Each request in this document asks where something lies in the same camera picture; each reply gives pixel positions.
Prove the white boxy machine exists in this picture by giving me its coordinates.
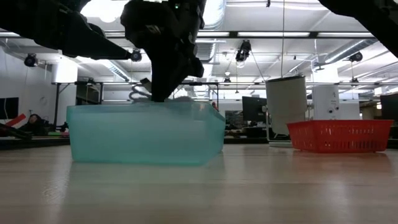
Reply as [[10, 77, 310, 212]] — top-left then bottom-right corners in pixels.
[[312, 84, 341, 121]]

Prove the translucent teal plastic bin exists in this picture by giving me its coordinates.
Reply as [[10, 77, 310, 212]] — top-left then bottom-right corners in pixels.
[[65, 101, 226, 166]]

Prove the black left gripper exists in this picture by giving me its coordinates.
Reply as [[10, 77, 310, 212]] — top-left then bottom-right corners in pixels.
[[0, 0, 132, 61]]

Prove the person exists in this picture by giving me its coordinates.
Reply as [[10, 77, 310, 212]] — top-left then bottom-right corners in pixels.
[[18, 113, 47, 137]]

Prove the cylindrical pitcher with handle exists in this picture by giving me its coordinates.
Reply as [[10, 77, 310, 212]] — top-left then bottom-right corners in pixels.
[[265, 75, 309, 148]]

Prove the black computer monitor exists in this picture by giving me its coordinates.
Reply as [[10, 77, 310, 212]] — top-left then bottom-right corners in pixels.
[[241, 95, 268, 124], [379, 93, 398, 122], [0, 96, 19, 120]]

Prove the red mesh plastic basket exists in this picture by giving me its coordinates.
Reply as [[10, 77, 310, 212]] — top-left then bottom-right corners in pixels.
[[286, 119, 394, 154]]

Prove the black metal rack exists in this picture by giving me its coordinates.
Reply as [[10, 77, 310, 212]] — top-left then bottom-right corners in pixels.
[[51, 80, 103, 125]]

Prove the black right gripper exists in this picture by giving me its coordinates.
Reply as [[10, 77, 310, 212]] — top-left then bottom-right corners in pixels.
[[120, 0, 207, 103]]

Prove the black hanging camera device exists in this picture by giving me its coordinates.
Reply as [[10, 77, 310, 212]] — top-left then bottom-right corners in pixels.
[[235, 39, 252, 63]]

